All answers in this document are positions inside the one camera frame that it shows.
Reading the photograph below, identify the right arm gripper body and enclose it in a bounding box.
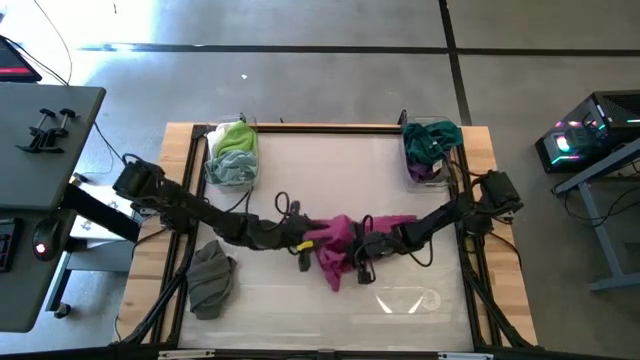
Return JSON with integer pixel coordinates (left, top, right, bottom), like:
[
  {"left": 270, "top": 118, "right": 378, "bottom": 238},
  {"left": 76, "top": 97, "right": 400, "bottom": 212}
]
[{"left": 357, "top": 217, "right": 404, "bottom": 285}]

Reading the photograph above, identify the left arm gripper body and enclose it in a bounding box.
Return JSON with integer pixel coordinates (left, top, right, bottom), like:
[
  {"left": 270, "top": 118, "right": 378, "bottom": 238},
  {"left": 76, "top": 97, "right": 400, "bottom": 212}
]
[{"left": 284, "top": 199, "right": 312, "bottom": 273}]

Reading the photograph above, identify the magenta towel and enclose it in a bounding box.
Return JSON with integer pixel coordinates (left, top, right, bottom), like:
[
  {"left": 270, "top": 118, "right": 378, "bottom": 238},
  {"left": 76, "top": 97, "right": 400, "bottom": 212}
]
[{"left": 303, "top": 213, "right": 419, "bottom": 293}]

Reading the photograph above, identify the grey-green towel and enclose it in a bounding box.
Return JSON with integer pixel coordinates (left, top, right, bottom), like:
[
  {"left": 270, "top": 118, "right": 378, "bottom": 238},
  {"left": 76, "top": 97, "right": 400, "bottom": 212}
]
[{"left": 185, "top": 239, "right": 239, "bottom": 321}]

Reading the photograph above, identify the mint green towel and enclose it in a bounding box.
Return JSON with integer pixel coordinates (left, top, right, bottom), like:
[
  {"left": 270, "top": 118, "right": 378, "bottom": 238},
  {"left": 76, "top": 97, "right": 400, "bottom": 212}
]
[{"left": 204, "top": 149, "right": 259, "bottom": 189}]

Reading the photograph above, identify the purple towel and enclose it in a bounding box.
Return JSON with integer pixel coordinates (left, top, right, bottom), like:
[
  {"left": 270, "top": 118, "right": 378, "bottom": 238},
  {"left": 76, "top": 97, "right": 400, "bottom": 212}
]
[{"left": 407, "top": 159, "right": 439, "bottom": 184}]

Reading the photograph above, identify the lime green towel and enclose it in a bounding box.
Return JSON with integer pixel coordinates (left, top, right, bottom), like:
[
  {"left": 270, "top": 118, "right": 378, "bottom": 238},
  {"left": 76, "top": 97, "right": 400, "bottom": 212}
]
[{"left": 214, "top": 121, "right": 259, "bottom": 159}]

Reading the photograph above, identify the cream towel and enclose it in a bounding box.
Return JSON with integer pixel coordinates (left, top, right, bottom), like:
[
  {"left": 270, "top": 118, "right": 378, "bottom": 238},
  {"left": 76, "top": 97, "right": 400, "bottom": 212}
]
[{"left": 207, "top": 122, "right": 229, "bottom": 151}]

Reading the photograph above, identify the dark green towel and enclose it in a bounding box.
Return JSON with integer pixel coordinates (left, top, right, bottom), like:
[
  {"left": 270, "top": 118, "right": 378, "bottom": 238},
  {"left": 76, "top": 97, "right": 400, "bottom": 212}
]
[{"left": 403, "top": 121, "right": 464, "bottom": 169}]

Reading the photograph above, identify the clear plastic basket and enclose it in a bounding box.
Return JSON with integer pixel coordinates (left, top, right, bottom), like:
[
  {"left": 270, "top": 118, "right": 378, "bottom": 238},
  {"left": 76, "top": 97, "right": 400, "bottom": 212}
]
[
  {"left": 203, "top": 113, "right": 260, "bottom": 191},
  {"left": 402, "top": 117, "right": 464, "bottom": 194}
]

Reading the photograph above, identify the grey desk leg with caster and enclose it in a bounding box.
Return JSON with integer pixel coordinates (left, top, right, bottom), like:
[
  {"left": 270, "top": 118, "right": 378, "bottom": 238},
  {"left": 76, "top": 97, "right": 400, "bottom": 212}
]
[{"left": 44, "top": 239, "right": 136, "bottom": 321}]

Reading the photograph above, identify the white box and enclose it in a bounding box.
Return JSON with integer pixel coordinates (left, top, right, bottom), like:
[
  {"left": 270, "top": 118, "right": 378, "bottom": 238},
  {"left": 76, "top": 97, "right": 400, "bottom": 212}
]
[{"left": 69, "top": 183, "right": 144, "bottom": 241}]

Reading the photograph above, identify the grey side table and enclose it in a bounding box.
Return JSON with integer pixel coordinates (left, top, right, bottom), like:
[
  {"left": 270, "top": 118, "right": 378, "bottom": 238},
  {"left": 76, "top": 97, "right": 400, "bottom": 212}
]
[{"left": 552, "top": 139, "right": 640, "bottom": 294}]

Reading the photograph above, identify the black computer mouse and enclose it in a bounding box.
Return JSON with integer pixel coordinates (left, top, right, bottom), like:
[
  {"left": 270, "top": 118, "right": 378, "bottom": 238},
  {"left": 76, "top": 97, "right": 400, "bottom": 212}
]
[{"left": 32, "top": 215, "right": 65, "bottom": 262}]

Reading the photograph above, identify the black clamp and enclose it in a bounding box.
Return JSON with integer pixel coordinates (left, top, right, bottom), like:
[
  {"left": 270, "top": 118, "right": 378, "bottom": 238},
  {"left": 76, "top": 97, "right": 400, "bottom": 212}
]
[
  {"left": 15, "top": 108, "right": 57, "bottom": 153},
  {"left": 29, "top": 108, "right": 77, "bottom": 154}
]

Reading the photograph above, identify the grey desk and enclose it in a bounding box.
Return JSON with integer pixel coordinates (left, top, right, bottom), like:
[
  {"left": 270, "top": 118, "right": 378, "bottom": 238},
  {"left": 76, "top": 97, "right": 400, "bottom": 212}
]
[{"left": 0, "top": 82, "right": 107, "bottom": 334}]

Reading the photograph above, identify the black computer tower with lights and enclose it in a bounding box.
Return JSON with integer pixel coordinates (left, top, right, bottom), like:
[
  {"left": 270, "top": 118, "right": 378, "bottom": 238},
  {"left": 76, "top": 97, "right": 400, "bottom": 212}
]
[{"left": 534, "top": 89, "right": 640, "bottom": 175}]

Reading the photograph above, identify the black keyboard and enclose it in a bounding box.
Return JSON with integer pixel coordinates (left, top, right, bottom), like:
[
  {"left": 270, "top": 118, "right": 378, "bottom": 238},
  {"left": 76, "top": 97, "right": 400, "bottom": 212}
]
[{"left": 0, "top": 218, "right": 22, "bottom": 274}]

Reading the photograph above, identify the black monitor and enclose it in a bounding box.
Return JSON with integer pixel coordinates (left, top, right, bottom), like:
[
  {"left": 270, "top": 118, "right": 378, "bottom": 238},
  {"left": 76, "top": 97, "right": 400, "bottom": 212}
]
[{"left": 0, "top": 35, "right": 43, "bottom": 84}]

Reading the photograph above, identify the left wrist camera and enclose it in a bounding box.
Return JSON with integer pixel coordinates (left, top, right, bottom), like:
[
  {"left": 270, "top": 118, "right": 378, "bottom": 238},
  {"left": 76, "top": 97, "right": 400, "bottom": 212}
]
[{"left": 277, "top": 219, "right": 301, "bottom": 246}]

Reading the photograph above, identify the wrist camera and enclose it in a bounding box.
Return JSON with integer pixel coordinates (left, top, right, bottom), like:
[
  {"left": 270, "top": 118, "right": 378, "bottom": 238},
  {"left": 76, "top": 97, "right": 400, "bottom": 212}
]
[
  {"left": 374, "top": 232, "right": 401, "bottom": 254},
  {"left": 277, "top": 219, "right": 301, "bottom": 246}
]

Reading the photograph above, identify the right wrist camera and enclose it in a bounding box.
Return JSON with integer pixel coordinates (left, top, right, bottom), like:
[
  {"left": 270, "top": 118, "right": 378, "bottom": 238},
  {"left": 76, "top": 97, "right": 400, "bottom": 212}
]
[{"left": 374, "top": 232, "right": 401, "bottom": 254}]

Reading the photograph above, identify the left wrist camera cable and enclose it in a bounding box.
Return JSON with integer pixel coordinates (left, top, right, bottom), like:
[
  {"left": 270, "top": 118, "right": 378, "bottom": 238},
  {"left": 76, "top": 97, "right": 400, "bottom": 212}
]
[{"left": 222, "top": 187, "right": 301, "bottom": 219}]

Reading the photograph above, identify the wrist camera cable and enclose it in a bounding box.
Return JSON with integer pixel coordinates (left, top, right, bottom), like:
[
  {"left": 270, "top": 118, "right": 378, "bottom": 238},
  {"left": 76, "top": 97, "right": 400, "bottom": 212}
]
[
  {"left": 222, "top": 187, "right": 301, "bottom": 219},
  {"left": 359, "top": 214, "right": 436, "bottom": 269}
]

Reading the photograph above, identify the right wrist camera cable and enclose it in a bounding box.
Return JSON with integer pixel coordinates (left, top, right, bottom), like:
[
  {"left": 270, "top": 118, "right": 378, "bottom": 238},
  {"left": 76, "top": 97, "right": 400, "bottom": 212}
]
[{"left": 359, "top": 214, "right": 436, "bottom": 269}]

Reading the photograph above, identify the black table frame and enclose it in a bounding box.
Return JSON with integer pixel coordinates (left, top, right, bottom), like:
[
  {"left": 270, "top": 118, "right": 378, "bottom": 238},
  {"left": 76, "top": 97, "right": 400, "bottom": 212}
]
[{"left": 112, "top": 122, "right": 539, "bottom": 360}]

